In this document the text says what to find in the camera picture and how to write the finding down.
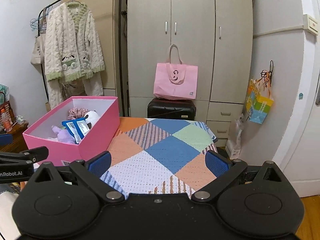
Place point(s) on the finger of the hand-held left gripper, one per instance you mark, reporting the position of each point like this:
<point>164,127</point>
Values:
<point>5,139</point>
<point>25,156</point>

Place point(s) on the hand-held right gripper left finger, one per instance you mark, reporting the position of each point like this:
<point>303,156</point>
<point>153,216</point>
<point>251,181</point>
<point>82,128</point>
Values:
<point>100,162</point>

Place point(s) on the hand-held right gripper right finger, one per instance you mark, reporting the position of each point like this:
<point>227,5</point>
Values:
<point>216,163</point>

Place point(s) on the pink cardboard box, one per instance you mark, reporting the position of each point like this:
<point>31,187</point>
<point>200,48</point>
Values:
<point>95,140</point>

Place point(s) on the blue packet with white label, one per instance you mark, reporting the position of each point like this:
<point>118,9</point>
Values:
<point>82,130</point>
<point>69,125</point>

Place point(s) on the purple cloud plush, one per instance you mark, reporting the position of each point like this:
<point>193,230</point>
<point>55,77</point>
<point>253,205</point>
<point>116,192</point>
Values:
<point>63,136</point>

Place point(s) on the white panda plush toy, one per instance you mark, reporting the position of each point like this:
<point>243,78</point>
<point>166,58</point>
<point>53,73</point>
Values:
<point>91,117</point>

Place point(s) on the pink floral cloth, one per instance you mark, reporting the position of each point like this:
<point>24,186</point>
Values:
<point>75,112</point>

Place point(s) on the wooden side table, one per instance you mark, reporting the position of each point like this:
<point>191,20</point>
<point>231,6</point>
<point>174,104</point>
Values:
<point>17,140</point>

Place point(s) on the orange drink bottle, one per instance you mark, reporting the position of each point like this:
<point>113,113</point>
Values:
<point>5,122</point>

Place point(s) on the white cloth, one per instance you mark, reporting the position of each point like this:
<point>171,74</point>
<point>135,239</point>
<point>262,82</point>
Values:
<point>7,210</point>

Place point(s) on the green patterned tissue pack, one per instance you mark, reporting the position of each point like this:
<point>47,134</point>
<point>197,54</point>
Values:
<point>3,91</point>

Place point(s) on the patchwork blanket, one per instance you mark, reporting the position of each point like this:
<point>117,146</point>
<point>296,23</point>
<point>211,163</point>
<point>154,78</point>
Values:
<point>160,152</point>

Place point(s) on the colourful gift bag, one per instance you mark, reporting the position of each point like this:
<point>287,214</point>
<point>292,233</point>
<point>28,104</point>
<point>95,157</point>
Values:
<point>260,107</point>

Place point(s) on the black suitcase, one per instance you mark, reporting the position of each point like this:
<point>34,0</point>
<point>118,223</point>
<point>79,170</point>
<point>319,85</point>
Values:
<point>170,108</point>

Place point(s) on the white door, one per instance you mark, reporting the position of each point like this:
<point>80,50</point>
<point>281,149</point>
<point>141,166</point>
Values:
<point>300,142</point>

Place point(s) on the pink tote bag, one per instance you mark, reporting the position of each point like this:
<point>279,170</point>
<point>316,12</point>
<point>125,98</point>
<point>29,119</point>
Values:
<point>175,85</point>

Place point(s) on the canvas tote bag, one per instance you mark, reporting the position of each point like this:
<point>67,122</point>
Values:
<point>37,52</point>

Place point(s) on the cream fleece robe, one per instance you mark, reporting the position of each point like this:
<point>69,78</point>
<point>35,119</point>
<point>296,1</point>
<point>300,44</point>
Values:
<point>70,42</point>

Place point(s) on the tan wooden panel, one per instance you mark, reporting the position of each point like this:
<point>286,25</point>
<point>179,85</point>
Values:
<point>107,42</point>

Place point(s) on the black clothes rack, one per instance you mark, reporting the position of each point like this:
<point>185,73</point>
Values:
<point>123,42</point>

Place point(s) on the beige wardrobe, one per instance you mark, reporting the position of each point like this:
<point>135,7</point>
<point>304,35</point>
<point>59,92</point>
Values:
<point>192,5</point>

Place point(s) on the beige wall switch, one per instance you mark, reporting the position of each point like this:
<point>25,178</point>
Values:
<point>311,23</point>

